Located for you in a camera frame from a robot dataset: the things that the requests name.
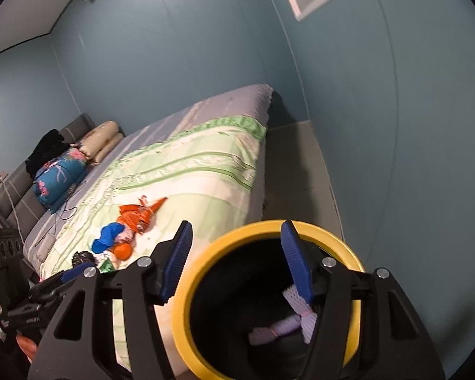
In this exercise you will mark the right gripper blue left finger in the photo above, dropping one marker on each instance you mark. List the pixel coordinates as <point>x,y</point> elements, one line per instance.
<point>175,259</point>

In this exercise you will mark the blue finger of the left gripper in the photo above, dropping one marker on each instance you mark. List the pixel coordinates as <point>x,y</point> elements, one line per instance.
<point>75,272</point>

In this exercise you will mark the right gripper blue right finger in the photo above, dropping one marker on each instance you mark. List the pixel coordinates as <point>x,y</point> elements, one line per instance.
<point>299,263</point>

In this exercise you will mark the black trash bag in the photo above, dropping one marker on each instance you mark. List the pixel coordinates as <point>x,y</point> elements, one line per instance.
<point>82,257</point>

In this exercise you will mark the green snack wrapper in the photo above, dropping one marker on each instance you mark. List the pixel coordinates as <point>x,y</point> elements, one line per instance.
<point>106,265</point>

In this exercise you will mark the blue plastic bag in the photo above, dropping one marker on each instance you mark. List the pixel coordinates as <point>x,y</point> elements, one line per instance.
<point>107,237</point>

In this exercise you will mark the orange peel piece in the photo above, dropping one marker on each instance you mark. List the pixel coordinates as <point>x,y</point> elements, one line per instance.
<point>122,251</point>

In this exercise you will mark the pink white wrapper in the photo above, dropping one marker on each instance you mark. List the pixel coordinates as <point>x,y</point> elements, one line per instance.
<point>126,236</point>

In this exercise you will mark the orange snack wrapper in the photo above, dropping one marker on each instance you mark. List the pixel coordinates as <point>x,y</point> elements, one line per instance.
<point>138,217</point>

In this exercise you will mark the yellow rimmed black trash bin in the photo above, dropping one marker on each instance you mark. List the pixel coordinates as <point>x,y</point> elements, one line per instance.
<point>237,284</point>

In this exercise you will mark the white tissue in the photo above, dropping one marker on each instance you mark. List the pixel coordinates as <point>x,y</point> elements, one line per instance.
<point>302,317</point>

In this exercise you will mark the left human hand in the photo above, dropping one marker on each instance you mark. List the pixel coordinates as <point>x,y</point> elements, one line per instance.
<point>27,346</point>

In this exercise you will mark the grey power strip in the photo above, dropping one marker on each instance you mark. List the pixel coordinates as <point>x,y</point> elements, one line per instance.
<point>44,247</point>

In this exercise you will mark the grey padded headboard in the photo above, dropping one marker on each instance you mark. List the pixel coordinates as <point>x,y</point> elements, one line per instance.
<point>17,199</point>

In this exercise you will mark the green floral quilt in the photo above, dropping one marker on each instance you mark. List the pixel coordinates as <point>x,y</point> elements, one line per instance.
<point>212,175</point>

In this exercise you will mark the blue floral folded blanket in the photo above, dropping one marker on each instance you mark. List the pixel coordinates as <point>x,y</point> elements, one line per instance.
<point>59,178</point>

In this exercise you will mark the black clothing pile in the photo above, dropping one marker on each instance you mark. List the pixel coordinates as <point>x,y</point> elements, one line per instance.
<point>50,146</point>

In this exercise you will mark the beige folded blanket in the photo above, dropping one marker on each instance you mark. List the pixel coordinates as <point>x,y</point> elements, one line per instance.
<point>99,142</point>

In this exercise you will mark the wall power socket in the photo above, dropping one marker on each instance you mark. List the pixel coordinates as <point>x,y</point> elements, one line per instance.
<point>3,177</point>

